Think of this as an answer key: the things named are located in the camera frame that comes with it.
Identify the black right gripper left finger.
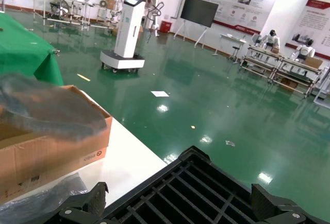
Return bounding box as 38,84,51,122
58,182,109,224

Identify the grey antistatic bag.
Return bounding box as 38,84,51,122
0,172,91,224
0,72,108,144

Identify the white floor equipment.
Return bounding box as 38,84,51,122
313,65,330,106

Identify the narrow red white info board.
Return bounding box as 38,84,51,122
285,0,330,60

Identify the pipe frame workbench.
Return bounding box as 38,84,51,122
269,56,325,98
240,44,284,77

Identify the wide red white info board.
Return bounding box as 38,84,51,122
200,0,278,35

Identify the white humanoid robot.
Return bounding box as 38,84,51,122
254,29,281,52
292,39,316,61

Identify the red bin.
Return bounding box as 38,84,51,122
159,20,173,33

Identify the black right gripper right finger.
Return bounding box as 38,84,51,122
251,183,307,224

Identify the green cloth covered table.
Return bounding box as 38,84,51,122
0,11,64,87

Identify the white pipe frame table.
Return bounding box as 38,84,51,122
32,0,91,30

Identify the black slotted container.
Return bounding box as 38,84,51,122
102,145,330,224

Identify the white mobile kiosk robot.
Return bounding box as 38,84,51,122
100,0,145,73

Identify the black stool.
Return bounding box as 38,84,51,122
231,45,242,64

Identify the small white table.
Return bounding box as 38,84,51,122
220,33,248,56

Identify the black display on stand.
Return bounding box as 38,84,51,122
173,0,220,56

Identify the cardboard box on workbench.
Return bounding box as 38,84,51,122
305,57,324,69

